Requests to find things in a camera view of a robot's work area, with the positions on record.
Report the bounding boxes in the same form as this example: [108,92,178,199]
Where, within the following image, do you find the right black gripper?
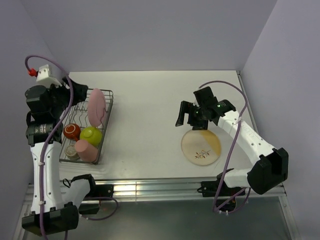
[175,100,209,131]

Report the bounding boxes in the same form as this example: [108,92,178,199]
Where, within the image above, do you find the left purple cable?
[24,55,120,238]

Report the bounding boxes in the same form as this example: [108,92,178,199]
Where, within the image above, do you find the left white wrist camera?
[28,64,62,89]

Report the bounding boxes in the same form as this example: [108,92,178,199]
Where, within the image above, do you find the lime green bowl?
[79,126,103,147]

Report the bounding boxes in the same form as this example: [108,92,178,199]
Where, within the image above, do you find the wire dish rack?
[59,88,114,165]

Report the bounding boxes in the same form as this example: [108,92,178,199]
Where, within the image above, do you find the pink plastic cup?
[74,139,98,163]

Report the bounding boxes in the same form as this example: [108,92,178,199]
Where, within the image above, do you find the orange ceramic mug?
[63,123,81,142]

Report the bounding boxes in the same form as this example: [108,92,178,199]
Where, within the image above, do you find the speckled ceramic small cup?
[64,144,80,161]

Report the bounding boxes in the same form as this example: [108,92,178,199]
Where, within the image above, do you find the pink plastic plate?
[87,88,106,128]

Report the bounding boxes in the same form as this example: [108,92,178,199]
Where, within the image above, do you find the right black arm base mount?
[196,173,246,214]

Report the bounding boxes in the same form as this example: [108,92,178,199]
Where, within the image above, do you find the cream floral plate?
[181,130,222,166]

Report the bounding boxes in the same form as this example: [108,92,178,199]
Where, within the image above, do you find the aluminium table edge rail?
[23,174,287,205]

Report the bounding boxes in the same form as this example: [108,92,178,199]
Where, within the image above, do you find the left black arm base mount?
[62,174,119,221]

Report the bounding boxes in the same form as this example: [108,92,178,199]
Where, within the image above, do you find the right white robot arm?
[175,87,289,195]

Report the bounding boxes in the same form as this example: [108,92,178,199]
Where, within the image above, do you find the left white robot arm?
[21,76,98,238]

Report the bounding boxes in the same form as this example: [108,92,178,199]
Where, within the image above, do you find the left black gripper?
[45,76,88,117]

